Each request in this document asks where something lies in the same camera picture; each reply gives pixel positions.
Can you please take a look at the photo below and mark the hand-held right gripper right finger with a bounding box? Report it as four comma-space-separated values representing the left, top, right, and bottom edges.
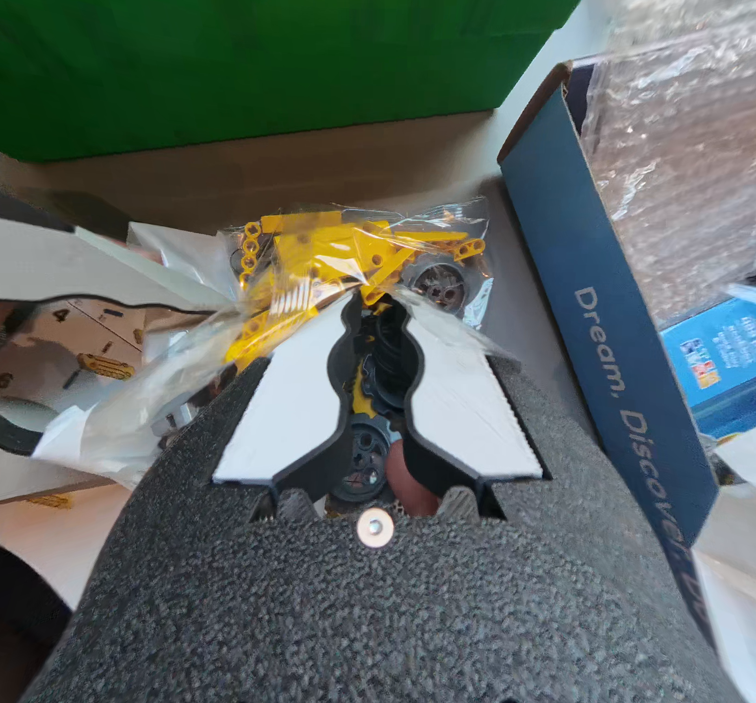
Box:
403, 301, 544, 497

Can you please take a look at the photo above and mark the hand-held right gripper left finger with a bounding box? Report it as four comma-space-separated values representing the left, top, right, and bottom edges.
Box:
211, 291, 361, 502

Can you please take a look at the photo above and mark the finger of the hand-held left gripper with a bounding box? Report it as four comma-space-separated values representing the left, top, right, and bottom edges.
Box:
0, 399, 119, 503
0, 217, 219, 317

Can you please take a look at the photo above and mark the clear bag of yellow bricks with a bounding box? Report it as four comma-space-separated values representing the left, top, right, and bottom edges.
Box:
32, 198, 521, 488

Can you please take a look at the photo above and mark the white instruction booklet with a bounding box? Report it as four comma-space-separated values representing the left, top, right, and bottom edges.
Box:
0, 298, 160, 597

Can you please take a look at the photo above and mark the black toy wheel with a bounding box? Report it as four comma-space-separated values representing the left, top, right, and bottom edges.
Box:
331, 414, 393, 503

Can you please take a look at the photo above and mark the blue cardboard kit box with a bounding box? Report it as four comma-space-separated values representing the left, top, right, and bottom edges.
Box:
497, 60, 756, 651

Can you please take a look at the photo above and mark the green plastic bin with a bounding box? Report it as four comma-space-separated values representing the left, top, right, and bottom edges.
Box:
0, 0, 624, 163

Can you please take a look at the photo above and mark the clear bubble wrap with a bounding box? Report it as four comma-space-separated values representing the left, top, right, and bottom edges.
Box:
582, 0, 756, 326

